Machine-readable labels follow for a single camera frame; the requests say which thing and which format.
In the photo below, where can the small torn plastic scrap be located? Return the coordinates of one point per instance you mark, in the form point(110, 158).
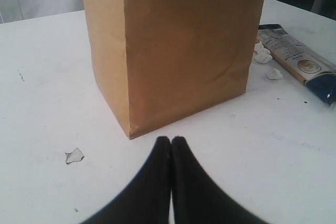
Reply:
point(73, 157)

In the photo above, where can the brown paper bag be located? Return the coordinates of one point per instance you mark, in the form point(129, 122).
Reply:
point(159, 61)

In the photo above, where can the white lump lower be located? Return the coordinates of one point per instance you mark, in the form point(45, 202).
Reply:
point(274, 74)

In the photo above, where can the white lump upper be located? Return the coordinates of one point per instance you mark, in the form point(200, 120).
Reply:
point(260, 49)

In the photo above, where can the white lump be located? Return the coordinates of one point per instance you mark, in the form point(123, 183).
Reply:
point(262, 58)
point(274, 74)
point(260, 49)

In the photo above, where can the white lump middle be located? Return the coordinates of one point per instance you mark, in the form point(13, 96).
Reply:
point(262, 58)

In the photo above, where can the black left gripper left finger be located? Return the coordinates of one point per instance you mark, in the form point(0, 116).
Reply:
point(146, 198)

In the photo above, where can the long noodle package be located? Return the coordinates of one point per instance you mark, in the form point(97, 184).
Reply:
point(307, 66)

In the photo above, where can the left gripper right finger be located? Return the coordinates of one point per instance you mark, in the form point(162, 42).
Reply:
point(196, 197)

